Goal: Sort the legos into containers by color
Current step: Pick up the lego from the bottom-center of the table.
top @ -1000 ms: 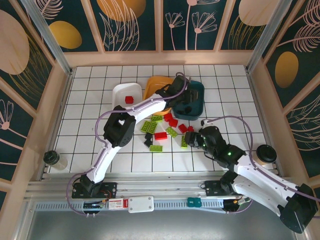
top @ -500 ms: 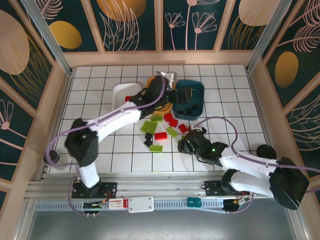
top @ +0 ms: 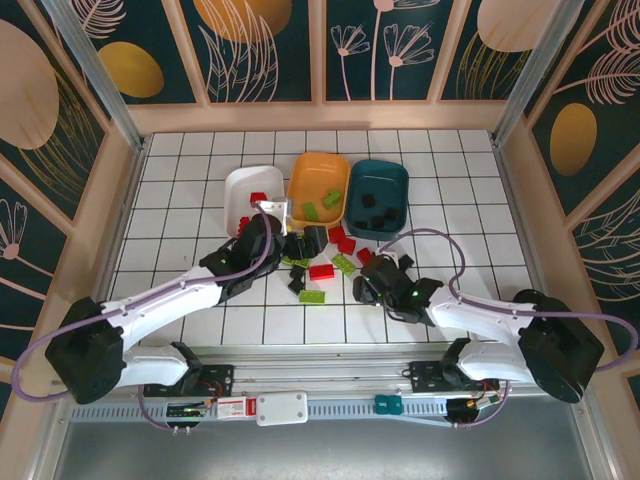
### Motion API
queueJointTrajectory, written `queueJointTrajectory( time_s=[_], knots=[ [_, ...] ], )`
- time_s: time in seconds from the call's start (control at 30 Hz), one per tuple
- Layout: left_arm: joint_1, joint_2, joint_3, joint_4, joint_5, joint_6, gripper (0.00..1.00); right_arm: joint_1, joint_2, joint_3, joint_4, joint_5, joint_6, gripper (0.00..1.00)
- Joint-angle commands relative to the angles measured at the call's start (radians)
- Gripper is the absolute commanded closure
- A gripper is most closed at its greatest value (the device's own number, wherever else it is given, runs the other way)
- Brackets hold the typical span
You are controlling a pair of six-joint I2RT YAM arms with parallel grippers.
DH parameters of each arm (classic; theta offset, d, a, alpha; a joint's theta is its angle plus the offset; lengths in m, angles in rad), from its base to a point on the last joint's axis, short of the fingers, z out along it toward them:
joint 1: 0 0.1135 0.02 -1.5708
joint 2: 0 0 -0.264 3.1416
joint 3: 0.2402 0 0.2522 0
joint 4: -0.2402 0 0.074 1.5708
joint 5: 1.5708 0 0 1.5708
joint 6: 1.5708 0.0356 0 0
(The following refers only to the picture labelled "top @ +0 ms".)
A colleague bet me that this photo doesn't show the orange plastic container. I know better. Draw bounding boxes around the orange plastic container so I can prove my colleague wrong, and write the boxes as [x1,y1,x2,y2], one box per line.
[285,151,351,229]

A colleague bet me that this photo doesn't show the white plastic container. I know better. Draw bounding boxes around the white plastic container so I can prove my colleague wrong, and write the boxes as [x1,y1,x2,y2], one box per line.
[223,164,286,239]

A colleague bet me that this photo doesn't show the teal plastic container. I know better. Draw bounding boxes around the teal plastic container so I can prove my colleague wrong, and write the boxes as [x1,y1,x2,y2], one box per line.
[344,158,412,237]

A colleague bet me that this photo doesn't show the small teal box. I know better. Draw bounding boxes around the small teal box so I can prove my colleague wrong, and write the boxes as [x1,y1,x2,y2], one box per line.
[374,394,404,417]

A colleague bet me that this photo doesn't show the black round object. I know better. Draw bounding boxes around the black round object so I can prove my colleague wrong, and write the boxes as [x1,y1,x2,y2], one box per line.
[513,287,549,307]

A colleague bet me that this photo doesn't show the red and white labelled box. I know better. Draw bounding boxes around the red and white labelled box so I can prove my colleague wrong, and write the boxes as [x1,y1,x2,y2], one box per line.
[216,398,258,418]

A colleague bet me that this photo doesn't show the white plastic box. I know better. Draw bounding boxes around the white plastic box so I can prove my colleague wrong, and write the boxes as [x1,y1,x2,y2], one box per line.
[255,391,309,428]

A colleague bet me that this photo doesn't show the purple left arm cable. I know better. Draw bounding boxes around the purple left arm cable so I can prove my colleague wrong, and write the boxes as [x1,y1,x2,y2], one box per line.
[10,199,281,432]

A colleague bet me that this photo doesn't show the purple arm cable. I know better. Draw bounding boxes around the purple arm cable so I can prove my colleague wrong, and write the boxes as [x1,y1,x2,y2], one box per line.
[377,227,640,431]
[10,199,281,432]

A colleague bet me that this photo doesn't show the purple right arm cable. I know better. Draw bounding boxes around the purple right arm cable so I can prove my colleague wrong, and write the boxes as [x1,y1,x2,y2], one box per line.
[377,227,640,431]

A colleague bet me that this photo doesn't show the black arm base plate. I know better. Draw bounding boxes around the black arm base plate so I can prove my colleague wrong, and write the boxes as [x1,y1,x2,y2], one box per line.
[399,360,455,397]
[143,363,236,401]

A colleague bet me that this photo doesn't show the aluminium mounting rail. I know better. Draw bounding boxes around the aluminium mounting rail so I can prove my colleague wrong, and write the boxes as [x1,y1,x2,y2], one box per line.
[52,344,501,397]

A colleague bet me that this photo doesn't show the grey slotted cable tray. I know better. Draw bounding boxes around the grey slotted cable tray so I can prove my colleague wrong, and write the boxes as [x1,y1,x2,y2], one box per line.
[69,397,451,426]

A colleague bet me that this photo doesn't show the small controller board with wires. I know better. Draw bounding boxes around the small controller board with wires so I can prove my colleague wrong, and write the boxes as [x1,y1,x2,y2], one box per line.
[166,402,214,419]
[448,392,502,417]

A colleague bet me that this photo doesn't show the aluminium frame post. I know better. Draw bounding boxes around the aluminium frame post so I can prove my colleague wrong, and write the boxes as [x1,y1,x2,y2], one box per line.
[42,0,147,151]
[491,0,601,147]

